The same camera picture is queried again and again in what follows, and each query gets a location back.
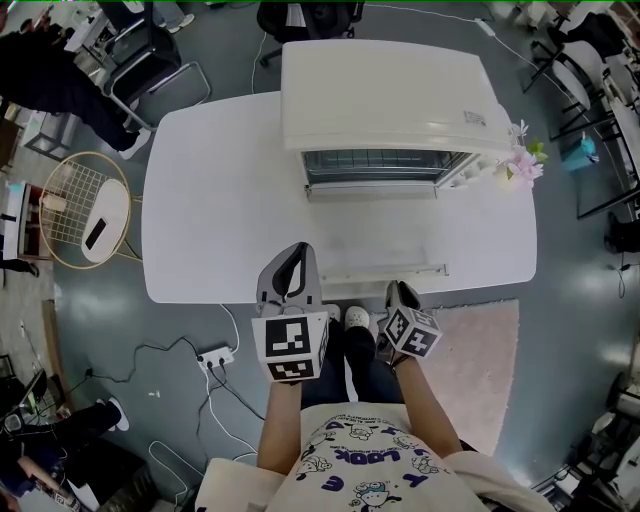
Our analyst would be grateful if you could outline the black trousers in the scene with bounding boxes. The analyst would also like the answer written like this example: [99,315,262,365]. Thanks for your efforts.
[299,319,405,409]

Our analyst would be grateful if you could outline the grey armchair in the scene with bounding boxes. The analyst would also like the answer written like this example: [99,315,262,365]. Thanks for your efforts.
[521,14,639,142]

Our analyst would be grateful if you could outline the teal bin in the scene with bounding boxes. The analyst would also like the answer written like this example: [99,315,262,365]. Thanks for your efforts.
[558,133,600,175]

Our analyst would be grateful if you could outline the person's right forearm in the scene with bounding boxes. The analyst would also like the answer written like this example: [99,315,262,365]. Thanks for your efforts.
[396,357,465,462]

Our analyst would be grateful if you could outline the black phone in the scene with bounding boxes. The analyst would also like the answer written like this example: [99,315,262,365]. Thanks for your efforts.
[83,217,109,252]

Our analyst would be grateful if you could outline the black cable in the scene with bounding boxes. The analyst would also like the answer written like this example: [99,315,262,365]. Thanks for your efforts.
[63,335,202,396]
[197,367,266,469]

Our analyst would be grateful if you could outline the black mesh office chair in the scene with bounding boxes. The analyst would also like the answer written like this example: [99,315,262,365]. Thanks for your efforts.
[255,0,367,70]

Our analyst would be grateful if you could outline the white cable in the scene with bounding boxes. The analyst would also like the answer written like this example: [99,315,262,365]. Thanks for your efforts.
[218,303,242,352]
[147,369,260,507]

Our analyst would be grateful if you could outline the black cantilever chair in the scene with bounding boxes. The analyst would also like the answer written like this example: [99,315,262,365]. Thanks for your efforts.
[102,0,212,133]

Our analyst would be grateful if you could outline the glass oven door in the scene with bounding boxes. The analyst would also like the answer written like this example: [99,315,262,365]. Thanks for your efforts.
[303,182,451,287]

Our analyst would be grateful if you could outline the white side table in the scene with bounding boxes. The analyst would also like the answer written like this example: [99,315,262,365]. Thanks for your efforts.
[0,178,47,262]

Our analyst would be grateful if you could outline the pink rug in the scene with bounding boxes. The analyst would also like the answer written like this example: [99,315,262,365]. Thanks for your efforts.
[372,298,520,457]

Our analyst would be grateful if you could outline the white seat cushion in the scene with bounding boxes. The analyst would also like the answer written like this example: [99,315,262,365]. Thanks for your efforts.
[80,178,133,265]

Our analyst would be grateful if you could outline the pink flowers in cream pot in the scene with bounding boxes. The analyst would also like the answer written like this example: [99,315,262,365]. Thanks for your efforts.
[498,118,550,192]

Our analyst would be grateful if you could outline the white black-legged desk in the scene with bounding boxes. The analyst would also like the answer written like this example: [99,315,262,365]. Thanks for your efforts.
[574,89,640,221]

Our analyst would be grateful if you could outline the white oven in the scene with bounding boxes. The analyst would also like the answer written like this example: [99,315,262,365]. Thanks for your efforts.
[278,38,515,202]

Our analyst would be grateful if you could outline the cream printed t-shirt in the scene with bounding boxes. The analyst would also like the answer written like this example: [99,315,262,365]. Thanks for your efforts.
[194,402,554,512]

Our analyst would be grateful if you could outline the gold wire chair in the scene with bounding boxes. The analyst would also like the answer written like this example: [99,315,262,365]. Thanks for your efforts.
[38,150,145,272]

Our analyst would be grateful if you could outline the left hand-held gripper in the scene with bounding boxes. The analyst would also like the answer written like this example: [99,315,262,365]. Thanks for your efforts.
[251,242,332,385]

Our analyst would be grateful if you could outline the person's left forearm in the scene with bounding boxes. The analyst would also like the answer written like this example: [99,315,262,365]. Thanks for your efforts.
[256,380,305,477]

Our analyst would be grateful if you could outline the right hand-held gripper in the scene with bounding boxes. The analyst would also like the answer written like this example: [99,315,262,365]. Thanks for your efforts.
[374,279,444,361]

